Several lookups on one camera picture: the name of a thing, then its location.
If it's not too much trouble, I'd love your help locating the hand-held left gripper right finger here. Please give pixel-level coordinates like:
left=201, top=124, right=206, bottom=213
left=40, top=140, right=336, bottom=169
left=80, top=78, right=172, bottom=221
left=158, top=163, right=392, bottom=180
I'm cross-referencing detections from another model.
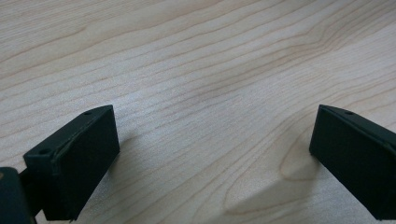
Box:
left=308, top=104, right=396, bottom=221

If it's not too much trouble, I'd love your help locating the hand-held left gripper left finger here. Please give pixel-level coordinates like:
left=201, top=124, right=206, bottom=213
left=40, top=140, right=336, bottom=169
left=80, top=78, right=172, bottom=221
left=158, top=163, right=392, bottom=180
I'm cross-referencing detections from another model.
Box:
left=22, top=104, right=121, bottom=222

